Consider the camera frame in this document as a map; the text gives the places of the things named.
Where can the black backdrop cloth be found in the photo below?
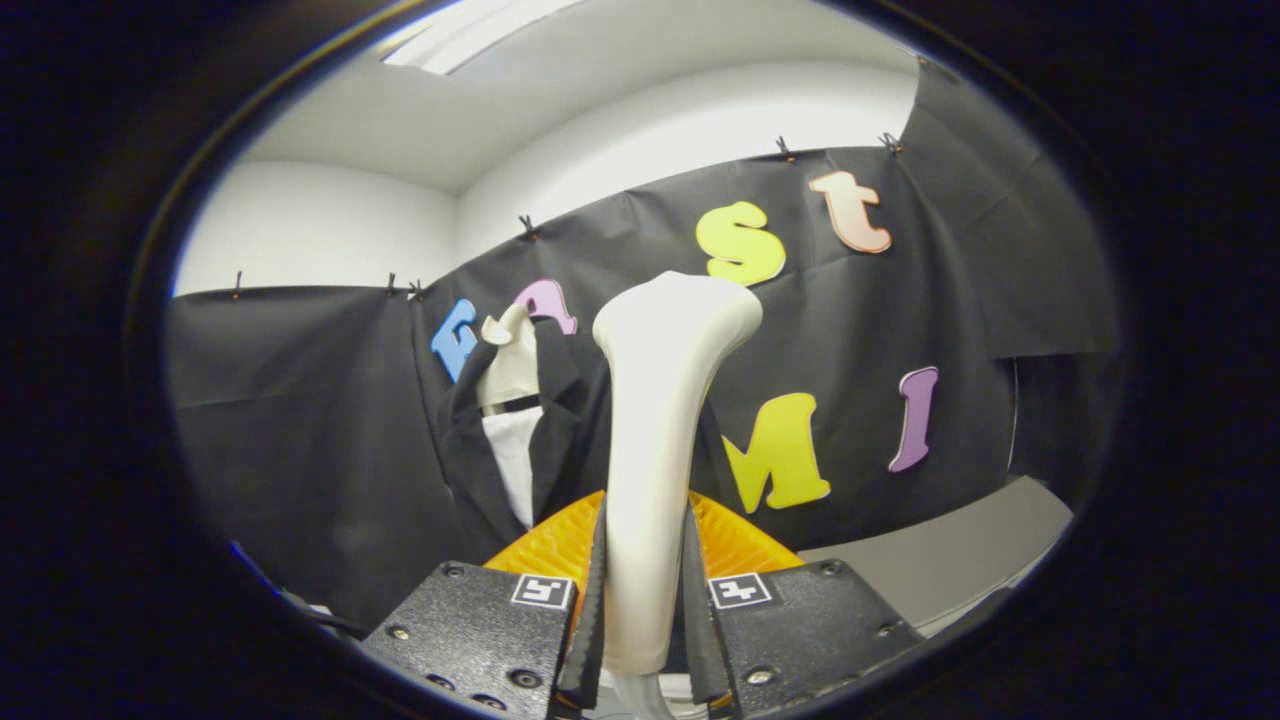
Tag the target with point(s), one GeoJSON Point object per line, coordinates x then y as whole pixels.
{"type": "Point", "coordinates": [300, 450]}

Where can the grey beige cabinet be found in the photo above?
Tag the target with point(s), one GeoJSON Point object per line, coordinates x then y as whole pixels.
{"type": "Point", "coordinates": [950, 560]}

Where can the white mannequin torso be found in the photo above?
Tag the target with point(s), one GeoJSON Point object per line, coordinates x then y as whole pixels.
{"type": "Point", "coordinates": [515, 450]}

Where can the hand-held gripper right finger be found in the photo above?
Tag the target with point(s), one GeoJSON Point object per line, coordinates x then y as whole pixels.
{"type": "Point", "coordinates": [698, 620]}

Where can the black suit jacket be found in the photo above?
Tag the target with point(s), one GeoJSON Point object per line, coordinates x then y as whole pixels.
{"type": "Point", "coordinates": [570, 440]}

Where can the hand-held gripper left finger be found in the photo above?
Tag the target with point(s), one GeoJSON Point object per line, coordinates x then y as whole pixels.
{"type": "Point", "coordinates": [590, 620]}

